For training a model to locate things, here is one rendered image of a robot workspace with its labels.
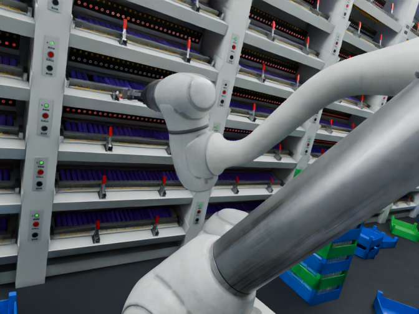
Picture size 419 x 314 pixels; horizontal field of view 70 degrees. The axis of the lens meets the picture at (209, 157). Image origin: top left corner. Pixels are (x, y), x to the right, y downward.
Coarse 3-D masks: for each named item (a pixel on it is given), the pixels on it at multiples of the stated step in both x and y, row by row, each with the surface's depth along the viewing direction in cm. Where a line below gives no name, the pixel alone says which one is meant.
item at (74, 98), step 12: (108, 72) 121; (120, 72) 124; (72, 96) 101; (84, 96) 104; (96, 96) 107; (108, 96) 111; (96, 108) 108; (108, 108) 110; (120, 108) 112; (132, 108) 115; (144, 108) 117
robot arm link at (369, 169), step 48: (336, 144) 39; (384, 144) 33; (288, 192) 41; (336, 192) 36; (384, 192) 34; (192, 240) 51; (240, 240) 44; (288, 240) 40; (144, 288) 47; (192, 288) 45; (240, 288) 45
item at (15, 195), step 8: (0, 160) 109; (8, 160) 111; (0, 168) 108; (8, 168) 110; (16, 168) 114; (0, 176) 105; (8, 176) 107; (16, 176) 111; (0, 184) 103; (8, 184) 104; (16, 184) 104; (0, 192) 102; (8, 192) 103; (16, 192) 104; (0, 200) 100; (8, 200) 101; (16, 200) 103; (0, 208) 100; (8, 208) 101; (16, 208) 103
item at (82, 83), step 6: (72, 78) 106; (72, 84) 106; (78, 84) 107; (84, 84) 108; (90, 84) 109; (96, 84) 110; (102, 84) 112; (96, 90) 109; (102, 90) 112; (108, 90) 113; (120, 90) 116
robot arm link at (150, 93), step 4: (156, 80) 76; (160, 80) 74; (152, 84) 76; (156, 84) 73; (148, 88) 76; (152, 88) 74; (148, 92) 76; (152, 92) 74; (148, 96) 76; (152, 96) 74; (148, 100) 76; (152, 100) 74; (148, 104) 77; (152, 104) 76; (156, 104) 74; (152, 108) 78; (156, 108) 76
